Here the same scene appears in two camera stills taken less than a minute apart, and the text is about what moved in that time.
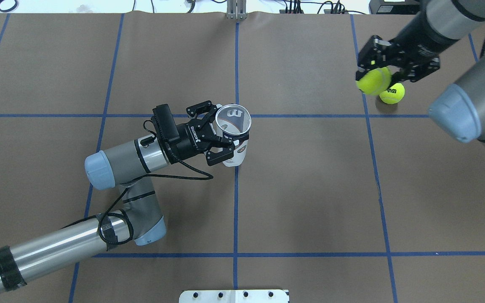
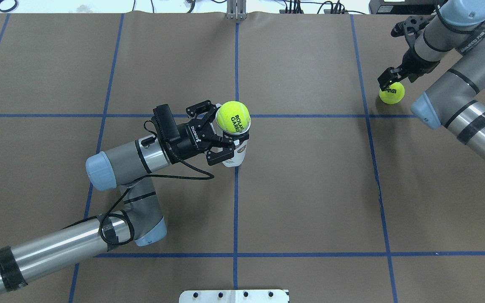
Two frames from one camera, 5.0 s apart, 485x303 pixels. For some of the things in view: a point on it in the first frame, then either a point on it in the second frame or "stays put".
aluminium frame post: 236,9 stays put
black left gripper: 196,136 stays put
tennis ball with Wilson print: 393,94 stays put
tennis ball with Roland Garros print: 375,81 to 233,116
